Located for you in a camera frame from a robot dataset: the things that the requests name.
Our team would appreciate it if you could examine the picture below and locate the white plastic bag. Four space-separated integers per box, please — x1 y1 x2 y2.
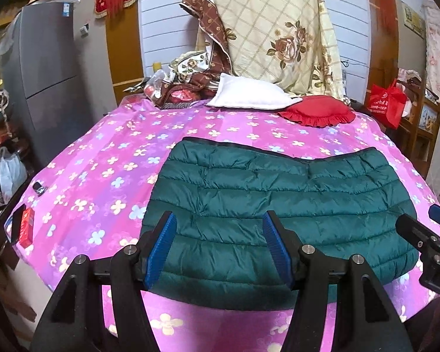
0 147 28 204

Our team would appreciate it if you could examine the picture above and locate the pink floral bed sheet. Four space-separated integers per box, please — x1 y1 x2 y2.
20 97 440 351

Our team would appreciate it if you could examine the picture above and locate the brown patterned blanket pile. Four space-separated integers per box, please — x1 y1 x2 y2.
123 49 231 109

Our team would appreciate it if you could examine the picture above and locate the red ruffled pillow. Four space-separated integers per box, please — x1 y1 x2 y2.
277 95 356 128

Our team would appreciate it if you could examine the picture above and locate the white pillow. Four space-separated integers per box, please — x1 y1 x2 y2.
207 73 303 111

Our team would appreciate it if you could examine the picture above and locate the dark green puffer jacket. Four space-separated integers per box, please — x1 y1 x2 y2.
142 138 418 311

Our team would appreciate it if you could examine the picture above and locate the small black device on bed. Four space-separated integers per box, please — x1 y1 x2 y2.
32 181 47 196

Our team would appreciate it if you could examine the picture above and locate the wooden shelf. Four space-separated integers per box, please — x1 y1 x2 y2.
395 77 440 179

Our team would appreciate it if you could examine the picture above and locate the red gift bag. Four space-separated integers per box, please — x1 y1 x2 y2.
365 79 407 130

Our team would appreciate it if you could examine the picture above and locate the cream rose-print quilt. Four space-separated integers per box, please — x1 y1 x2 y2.
179 0 347 102

